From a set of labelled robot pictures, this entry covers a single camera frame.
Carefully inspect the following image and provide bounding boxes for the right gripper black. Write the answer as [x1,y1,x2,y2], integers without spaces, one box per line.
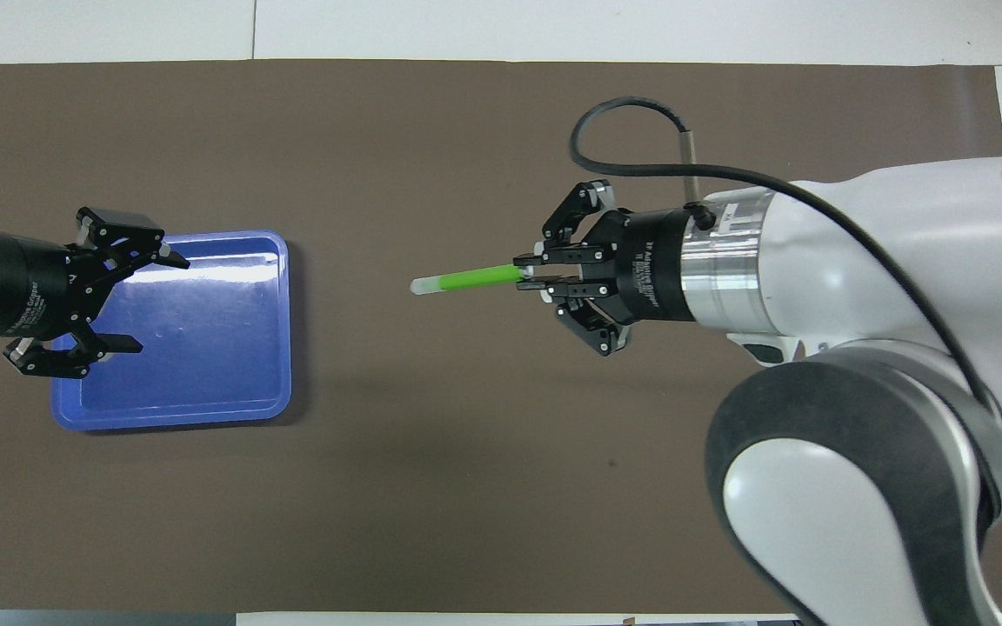
[514,180,698,358]

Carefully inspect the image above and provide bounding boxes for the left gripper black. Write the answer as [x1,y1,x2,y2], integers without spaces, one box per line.
[0,206,191,380]

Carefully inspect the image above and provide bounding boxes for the green pen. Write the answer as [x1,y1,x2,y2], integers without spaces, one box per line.
[411,263,533,296]

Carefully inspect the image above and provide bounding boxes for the blue plastic tray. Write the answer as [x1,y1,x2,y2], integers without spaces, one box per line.
[50,230,292,432]

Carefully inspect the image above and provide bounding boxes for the brown table mat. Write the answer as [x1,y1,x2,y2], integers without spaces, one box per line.
[0,59,1002,614]

